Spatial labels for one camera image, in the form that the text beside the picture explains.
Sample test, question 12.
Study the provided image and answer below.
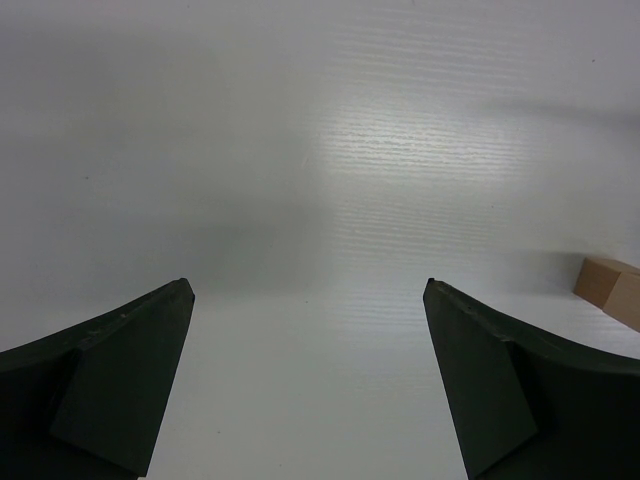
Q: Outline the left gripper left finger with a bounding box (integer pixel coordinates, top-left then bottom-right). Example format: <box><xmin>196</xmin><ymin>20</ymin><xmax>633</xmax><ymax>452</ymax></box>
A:
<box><xmin>1</xmin><ymin>278</ymin><xmax>195</xmax><ymax>479</ymax></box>

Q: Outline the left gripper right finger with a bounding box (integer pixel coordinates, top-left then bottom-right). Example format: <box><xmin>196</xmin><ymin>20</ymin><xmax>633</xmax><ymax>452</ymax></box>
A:
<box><xmin>423</xmin><ymin>279</ymin><xmax>639</xmax><ymax>479</ymax></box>

